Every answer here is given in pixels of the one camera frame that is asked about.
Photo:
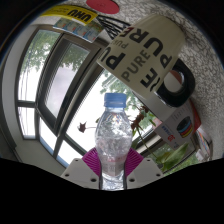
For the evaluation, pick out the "clear blue-capped water bottle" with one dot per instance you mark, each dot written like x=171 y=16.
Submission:
x=113 y=143

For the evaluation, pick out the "flat round red coaster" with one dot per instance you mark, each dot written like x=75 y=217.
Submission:
x=102 y=6

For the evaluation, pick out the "long yellow box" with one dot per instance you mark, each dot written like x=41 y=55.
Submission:
x=68 y=14

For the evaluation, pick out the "blue and green carton pack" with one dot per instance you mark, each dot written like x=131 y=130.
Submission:
x=80 y=30

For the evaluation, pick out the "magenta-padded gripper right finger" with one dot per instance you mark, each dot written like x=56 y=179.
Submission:
x=144 y=173

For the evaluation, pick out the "white and red cardboard box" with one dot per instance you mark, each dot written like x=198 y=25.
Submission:
x=176 y=126

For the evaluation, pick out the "flat colourful box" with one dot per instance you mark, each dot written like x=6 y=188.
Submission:
x=204 y=145

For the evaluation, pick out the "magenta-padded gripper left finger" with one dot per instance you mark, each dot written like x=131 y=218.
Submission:
x=78 y=173

